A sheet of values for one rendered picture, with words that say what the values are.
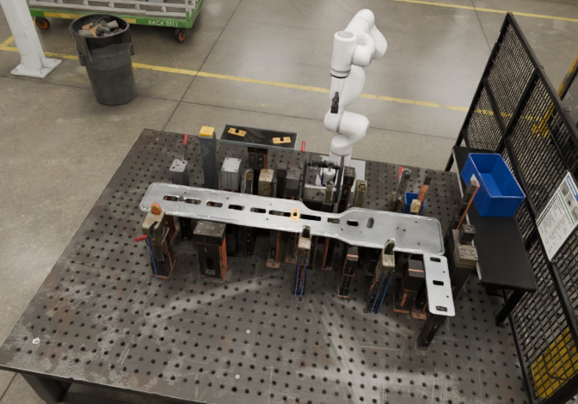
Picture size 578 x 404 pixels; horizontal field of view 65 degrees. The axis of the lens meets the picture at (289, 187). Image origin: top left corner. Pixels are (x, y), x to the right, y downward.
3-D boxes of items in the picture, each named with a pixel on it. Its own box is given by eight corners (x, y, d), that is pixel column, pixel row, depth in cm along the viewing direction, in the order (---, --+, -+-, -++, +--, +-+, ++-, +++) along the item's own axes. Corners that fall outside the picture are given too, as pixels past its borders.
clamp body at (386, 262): (362, 313, 206) (377, 267, 182) (362, 290, 214) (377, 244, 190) (382, 315, 205) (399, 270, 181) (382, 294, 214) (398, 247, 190)
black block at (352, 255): (334, 301, 209) (343, 263, 189) (335, 282, 217) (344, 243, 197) (351, 303, 209) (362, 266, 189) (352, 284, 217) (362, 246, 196)
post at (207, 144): (204, 200, 251) (197, 137, 221) (207, 191, 256) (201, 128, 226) (217, 202, 251) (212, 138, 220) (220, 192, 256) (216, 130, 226)
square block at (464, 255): (434, 305, 211) (459, 258, 186) (433, 290, 216) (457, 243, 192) (451, 308, 210) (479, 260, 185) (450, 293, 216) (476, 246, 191)
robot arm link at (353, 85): (349, 139, 230) (319, 131, 233) (353, 132, 240) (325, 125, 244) (372, 38, 207) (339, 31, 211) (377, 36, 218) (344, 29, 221)
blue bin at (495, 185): (480, 217, 208) (490, 197, 199) (459, 172, 230) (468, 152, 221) (514, 217, 209) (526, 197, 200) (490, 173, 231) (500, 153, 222)
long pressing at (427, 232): (134, 215, 202) (133, 212, 201) (151, 180, 218) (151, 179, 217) (445, 258, 194) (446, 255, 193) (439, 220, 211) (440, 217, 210)
